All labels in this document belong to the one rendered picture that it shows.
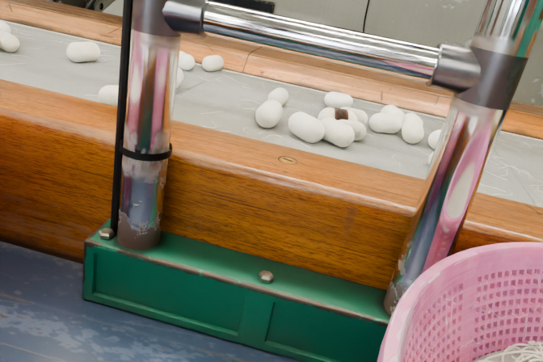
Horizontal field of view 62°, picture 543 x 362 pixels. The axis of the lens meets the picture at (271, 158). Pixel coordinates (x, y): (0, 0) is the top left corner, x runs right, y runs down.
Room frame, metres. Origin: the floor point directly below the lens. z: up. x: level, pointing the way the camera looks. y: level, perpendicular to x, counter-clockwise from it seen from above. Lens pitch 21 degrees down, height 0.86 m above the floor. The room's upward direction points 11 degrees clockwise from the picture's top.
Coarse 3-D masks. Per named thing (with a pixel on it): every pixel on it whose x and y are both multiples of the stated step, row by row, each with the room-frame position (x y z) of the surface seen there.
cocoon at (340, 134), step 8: (328, 120) 0.38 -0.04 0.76; (336, 120) 0.38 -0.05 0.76; (328, 128) 0.37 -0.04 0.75; (336, 128) 0.37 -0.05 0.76; (344, 128) 0.36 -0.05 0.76; (328, 136) 0.37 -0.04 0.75; (336, 136) 0.36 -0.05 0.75; (344, 136) 0.36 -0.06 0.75; (352, 136) 0.36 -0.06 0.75; (336, 144) 0.36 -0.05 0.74; (344, 144) 0.36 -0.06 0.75
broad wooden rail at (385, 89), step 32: (0, 0) 0.66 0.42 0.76; (32, 0) 0.71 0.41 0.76; (64, 32) 0.62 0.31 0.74; (96, 32) 0.62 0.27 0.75; (224, 64) 0.60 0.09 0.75; (256, 64) 0.60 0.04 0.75; (288, 64) 0.60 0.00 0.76; (320, 64) 0.64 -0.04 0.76; (352, 96) 0.57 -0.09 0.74; (384, 96) 0.58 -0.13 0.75; (416, 96) 0.58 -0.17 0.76; (448, 96) 0.58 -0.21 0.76; (512, 128) 0.55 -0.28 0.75
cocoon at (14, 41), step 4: (0, 32) 0.47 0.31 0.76; (4, 32) 0.47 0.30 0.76; (0, 36) 0.47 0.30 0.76; (4, 36) 0.46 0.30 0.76; (8, 36) 0.46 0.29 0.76; (12, 36) 0.47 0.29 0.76; (0, 40) 0.46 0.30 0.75; (4, 40) 0.46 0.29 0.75; (8, 40) 0.46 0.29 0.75; (12, 40) 0.46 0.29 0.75; (16, 40) 0.47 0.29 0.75; (0, 44) 0.46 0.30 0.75; (4, 44) 0.46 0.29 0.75; (8, 44) 0.46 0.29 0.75; (12, 44) 0.46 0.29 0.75; (16, 44) 0.47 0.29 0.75; (4, 48) 0.46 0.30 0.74; (8, 48) 0.46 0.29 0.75; (12, 48) 0.46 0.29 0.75; (16, 48) 0.47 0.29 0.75
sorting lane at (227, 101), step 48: (0, 48) 0.47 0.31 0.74; (48, 48) 0.52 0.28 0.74; (96, 96) 0.38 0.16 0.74; (192, 96) 0.44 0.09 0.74; (240, 96) 0.47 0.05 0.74; (288, 96) 0.52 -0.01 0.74; (288, 144) 0.35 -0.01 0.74; (384, 144) 0.40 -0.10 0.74; (528, 144) 0.52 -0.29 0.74; (528, 192) 0.35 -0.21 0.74
